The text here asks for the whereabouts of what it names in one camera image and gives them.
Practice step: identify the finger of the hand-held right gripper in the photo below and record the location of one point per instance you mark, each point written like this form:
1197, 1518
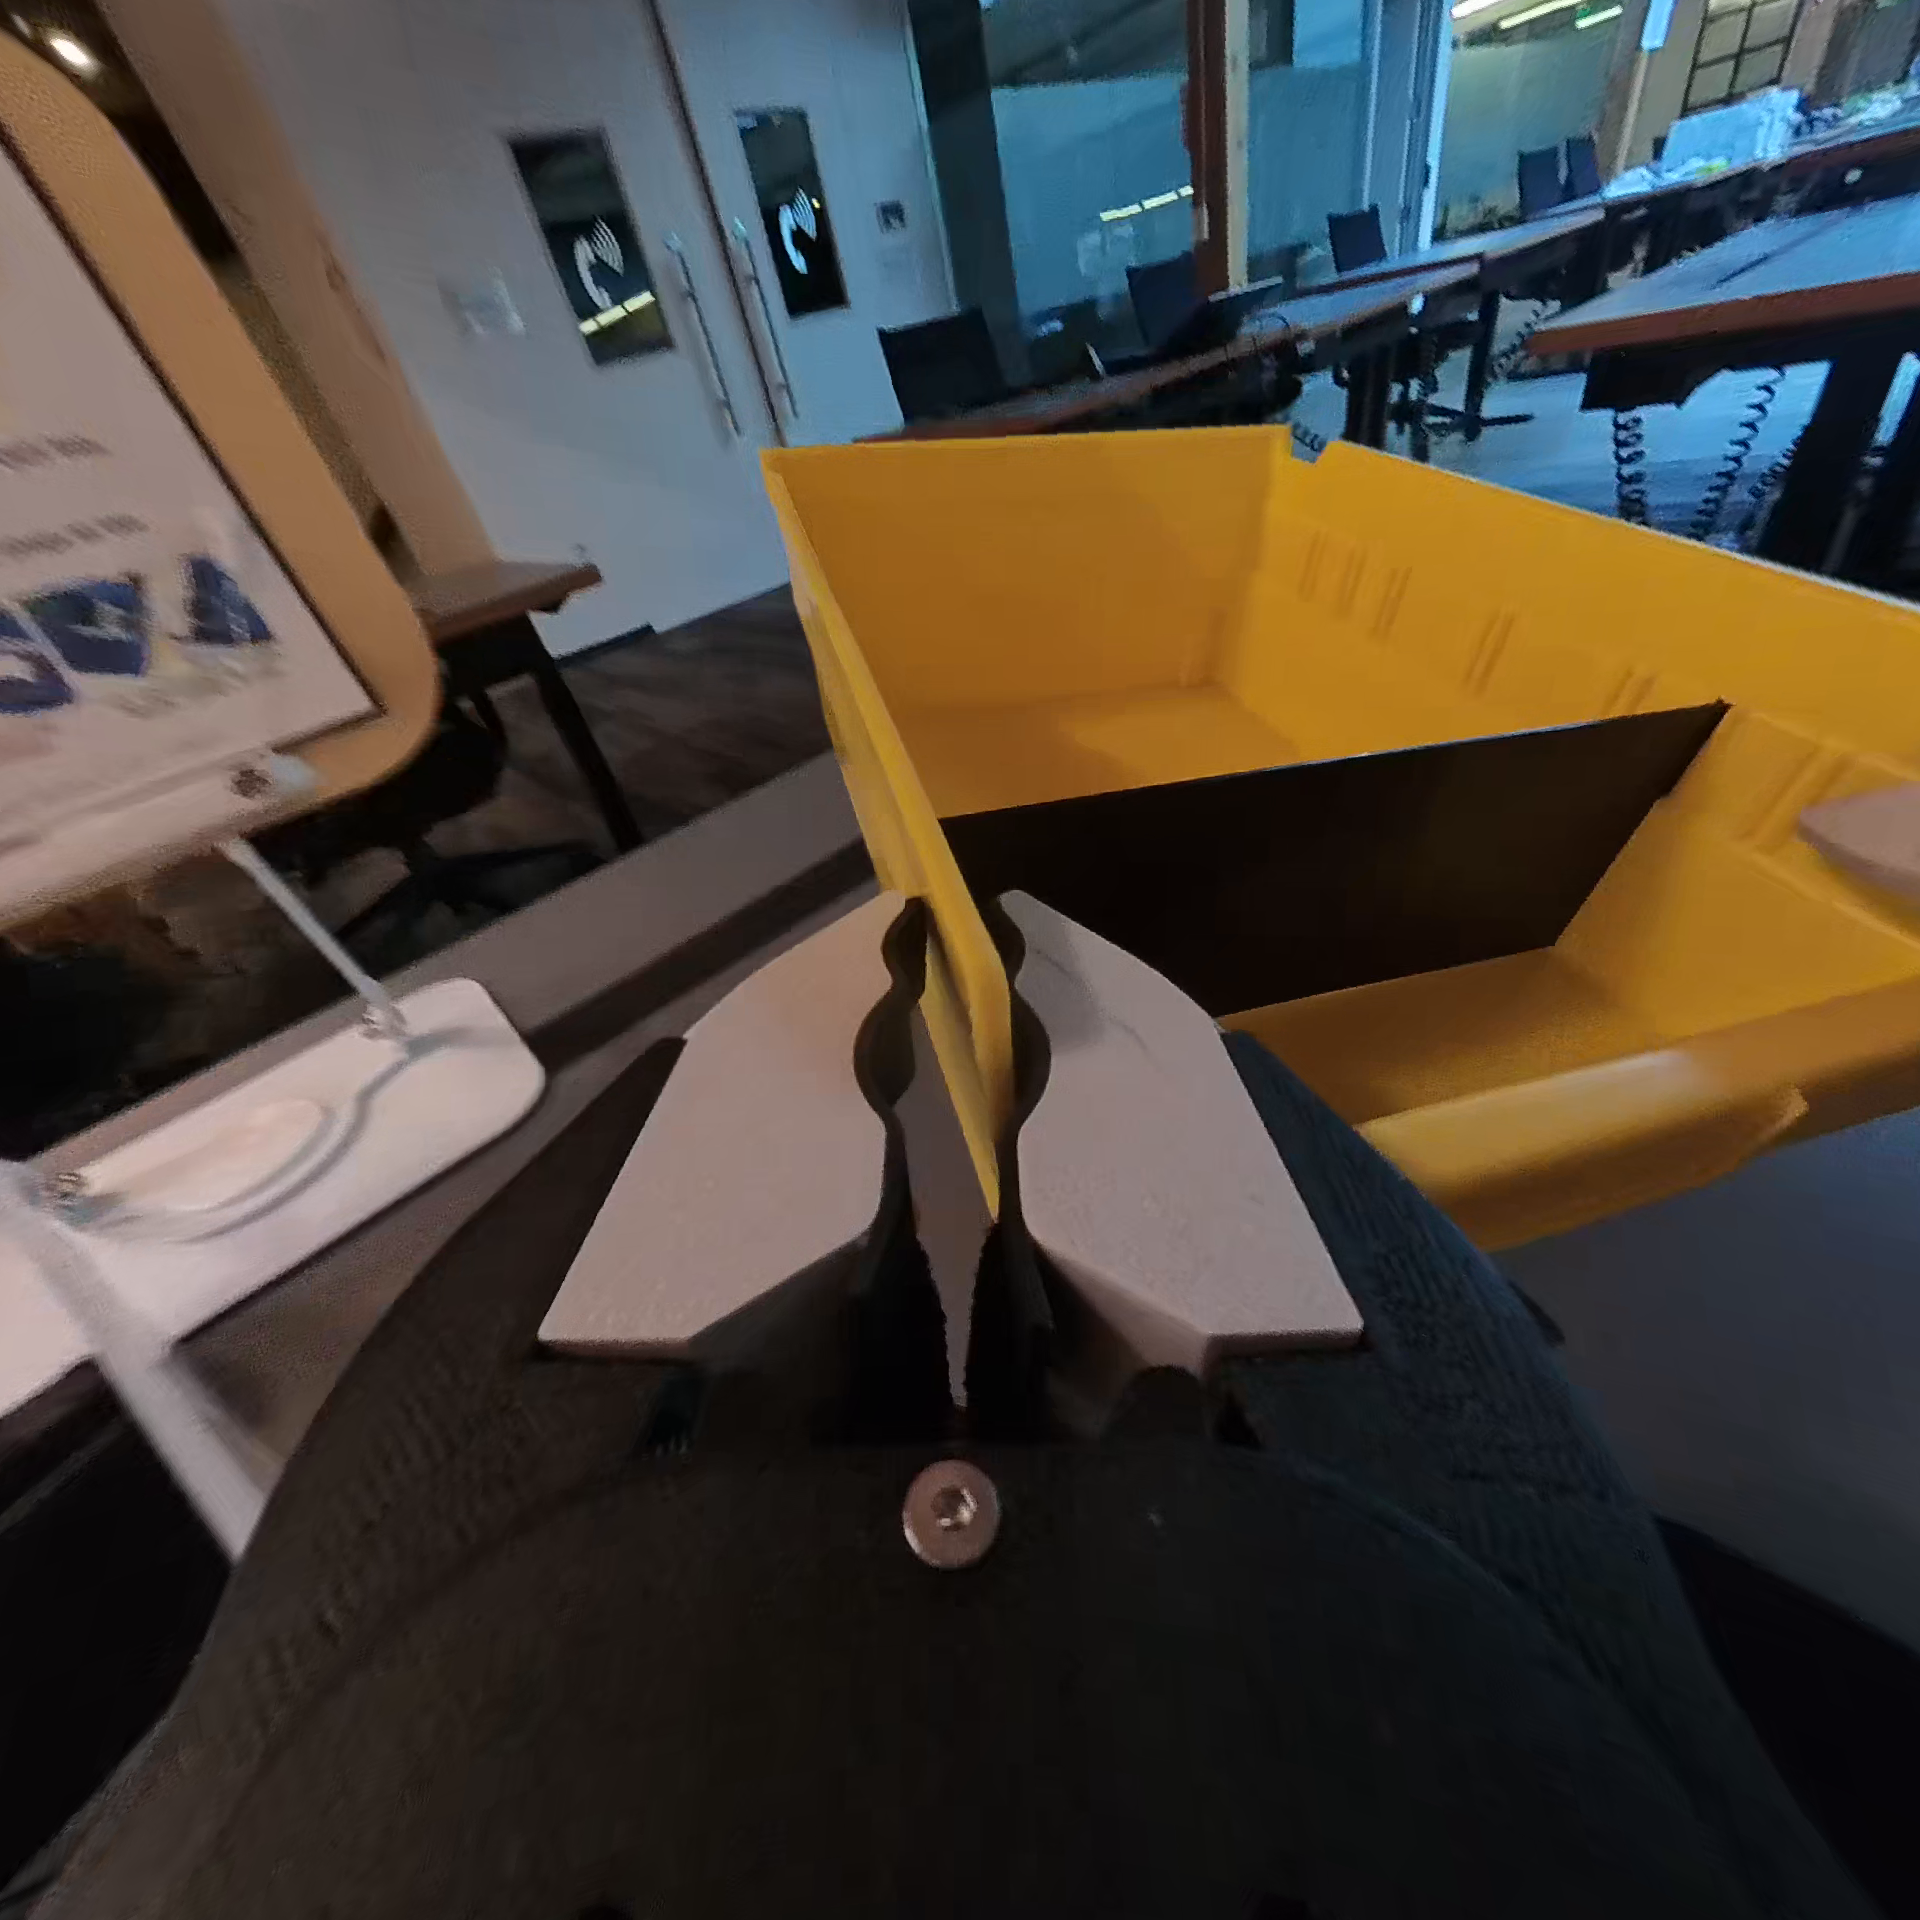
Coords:
1876, 837

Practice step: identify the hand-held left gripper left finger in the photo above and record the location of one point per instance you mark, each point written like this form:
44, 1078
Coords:
750, 1185

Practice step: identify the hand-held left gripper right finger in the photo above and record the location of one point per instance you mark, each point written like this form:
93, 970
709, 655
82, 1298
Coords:
1171, 1201

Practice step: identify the yellow plastic bin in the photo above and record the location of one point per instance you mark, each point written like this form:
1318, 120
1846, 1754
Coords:
1050, 599

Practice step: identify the black bin divider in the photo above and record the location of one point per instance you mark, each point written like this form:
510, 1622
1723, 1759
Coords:
1277, 886

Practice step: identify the white board stand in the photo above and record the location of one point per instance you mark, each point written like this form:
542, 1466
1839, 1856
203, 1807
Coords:
300, 1125

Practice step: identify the wooden side desk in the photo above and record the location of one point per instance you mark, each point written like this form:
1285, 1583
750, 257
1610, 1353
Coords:
510, 581

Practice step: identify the black office chair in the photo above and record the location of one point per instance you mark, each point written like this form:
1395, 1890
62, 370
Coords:
939, 359
1162, 301
1358, 241

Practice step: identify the wooden display board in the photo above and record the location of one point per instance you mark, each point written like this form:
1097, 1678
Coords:
300, 494

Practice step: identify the printed instruction sheet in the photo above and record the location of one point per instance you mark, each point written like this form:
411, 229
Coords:
106, 599

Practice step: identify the dark wall sign white logo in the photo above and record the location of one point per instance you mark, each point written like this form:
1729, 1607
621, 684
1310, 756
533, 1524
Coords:
593, 254
793, 217

